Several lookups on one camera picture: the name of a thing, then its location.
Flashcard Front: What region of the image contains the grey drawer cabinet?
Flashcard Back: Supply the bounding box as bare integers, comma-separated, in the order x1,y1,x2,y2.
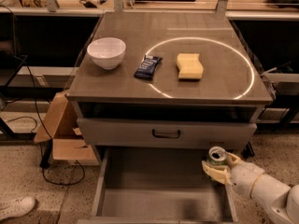
65,10,275,224

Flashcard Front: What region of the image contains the closed top drawer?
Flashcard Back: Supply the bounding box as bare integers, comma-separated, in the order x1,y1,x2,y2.
78,118,257,149

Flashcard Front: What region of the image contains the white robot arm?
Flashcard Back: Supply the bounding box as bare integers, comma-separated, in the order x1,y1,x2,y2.
202,151,299,224

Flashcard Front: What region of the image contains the white sneaker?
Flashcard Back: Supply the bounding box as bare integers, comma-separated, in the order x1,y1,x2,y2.
0,196,36,220

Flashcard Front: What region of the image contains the green soda can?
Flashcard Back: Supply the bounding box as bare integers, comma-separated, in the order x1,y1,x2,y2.
208,147,227,165

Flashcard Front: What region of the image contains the blue snack bar wrapper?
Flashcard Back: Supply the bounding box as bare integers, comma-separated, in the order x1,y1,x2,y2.
135,55,163,80

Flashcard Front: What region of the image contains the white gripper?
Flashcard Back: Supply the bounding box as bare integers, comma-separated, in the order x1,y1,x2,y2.
202,152,265,200

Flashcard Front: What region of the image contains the black floor cable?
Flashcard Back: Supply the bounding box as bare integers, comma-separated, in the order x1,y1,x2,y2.
0,4,86,187

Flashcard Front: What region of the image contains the brown cardboard box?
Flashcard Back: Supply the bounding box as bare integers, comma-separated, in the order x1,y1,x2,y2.
34,91,99,165

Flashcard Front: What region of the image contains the black drawer handle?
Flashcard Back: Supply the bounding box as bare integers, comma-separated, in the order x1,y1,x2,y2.
151,129,181,139

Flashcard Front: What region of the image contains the open middle drawer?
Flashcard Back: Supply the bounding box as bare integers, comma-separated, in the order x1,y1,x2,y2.
77,147,238,224

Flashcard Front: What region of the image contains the white ceramic bowl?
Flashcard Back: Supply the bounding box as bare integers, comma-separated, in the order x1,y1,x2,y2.
87,37,126,70

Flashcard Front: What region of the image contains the yellow sponge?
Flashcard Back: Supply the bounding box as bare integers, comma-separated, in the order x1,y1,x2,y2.
177,53,204,79

